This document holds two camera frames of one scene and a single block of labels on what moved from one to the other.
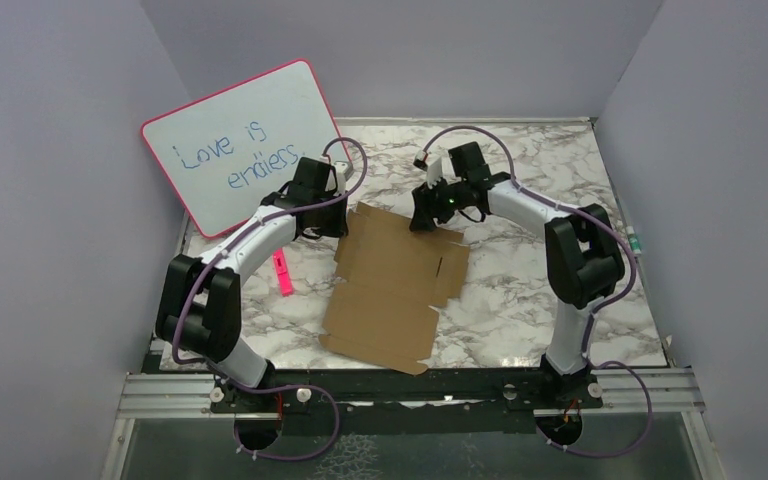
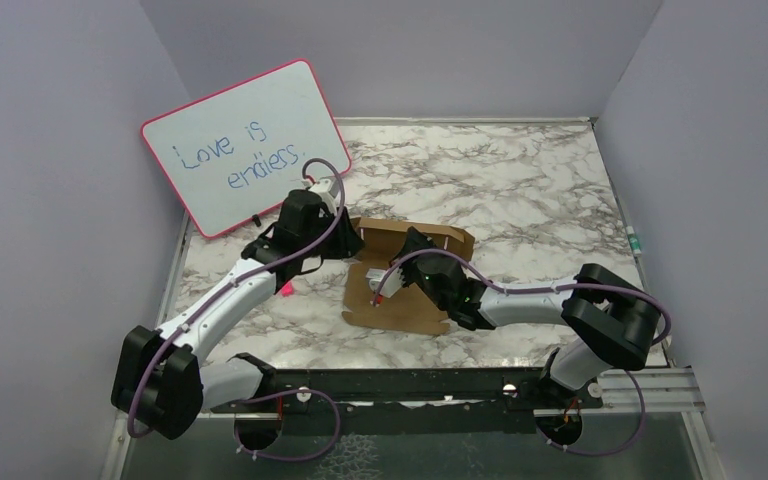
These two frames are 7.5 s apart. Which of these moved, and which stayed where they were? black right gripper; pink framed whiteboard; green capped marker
Moved: black right gripper
Stayed: green capped marker; pink framed whiteboard
